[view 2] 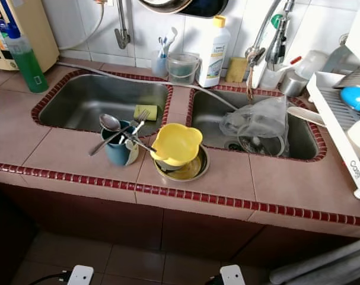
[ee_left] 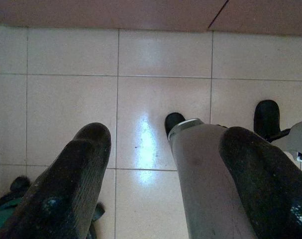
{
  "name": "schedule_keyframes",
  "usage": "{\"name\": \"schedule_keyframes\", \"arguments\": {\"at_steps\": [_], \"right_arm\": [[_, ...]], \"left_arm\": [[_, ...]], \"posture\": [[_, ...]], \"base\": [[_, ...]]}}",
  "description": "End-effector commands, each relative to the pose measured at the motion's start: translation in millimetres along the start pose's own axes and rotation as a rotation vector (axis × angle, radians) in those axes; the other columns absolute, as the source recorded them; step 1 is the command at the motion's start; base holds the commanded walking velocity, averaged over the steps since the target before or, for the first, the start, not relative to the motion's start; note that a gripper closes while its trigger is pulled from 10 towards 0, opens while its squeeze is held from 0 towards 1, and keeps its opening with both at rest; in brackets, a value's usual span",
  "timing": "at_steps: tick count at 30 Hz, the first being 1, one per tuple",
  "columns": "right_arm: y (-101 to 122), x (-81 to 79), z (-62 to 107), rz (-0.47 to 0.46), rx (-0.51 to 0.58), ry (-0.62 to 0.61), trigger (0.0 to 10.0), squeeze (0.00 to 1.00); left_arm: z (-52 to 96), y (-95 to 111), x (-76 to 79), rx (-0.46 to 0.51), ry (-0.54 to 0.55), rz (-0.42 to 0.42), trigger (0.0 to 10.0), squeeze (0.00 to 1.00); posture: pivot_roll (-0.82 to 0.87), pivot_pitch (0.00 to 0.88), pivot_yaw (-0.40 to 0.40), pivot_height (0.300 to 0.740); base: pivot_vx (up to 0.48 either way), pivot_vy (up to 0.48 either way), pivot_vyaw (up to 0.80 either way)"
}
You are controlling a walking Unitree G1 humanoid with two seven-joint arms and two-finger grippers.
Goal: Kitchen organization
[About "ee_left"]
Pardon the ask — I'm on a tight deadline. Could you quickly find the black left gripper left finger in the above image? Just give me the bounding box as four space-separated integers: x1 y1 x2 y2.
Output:
0 122 112 239

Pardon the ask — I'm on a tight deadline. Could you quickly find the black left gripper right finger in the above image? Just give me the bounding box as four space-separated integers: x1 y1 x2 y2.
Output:
219 126 302 239

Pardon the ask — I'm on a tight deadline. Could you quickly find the brown cabinet front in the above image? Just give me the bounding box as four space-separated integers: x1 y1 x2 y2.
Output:
0 0 302 37

